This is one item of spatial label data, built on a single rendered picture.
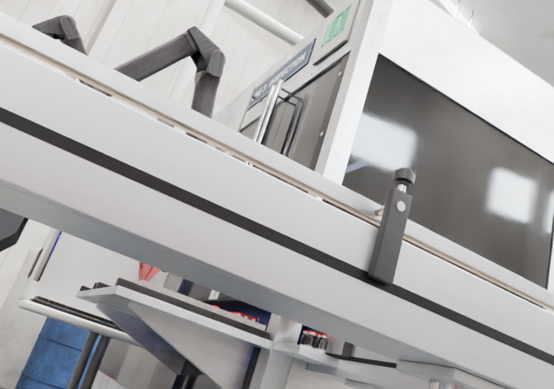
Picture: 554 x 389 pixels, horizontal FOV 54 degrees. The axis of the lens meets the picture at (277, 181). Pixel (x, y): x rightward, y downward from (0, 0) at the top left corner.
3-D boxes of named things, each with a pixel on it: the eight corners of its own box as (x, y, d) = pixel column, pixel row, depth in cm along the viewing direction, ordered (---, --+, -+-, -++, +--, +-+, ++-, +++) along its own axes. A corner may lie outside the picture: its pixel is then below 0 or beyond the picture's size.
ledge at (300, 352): (319, 366, 136) (321, 358, 137) (348, 372, 125) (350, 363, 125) (272, 349, 131) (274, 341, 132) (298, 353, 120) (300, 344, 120)
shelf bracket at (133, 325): (177, 374, 182) (190, 335, 186) (180, 375, 179) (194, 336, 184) (79, 343, 170) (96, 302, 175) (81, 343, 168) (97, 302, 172)
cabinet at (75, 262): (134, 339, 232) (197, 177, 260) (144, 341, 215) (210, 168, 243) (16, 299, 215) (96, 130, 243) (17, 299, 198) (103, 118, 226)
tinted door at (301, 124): (242, 239, 187) (290, 97, 208) (303, 222, 150) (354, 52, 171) (241, 238, 187) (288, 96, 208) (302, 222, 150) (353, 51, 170)
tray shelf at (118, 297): (203, 341, 197) (205, 336, 197) (295, 358, 136) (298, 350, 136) (75, 297, 180) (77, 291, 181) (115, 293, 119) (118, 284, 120)
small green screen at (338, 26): (314, 66, 194) (329, 20, 201) (348, 40, 175) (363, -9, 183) (311, 64, 194) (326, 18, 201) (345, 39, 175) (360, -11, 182)
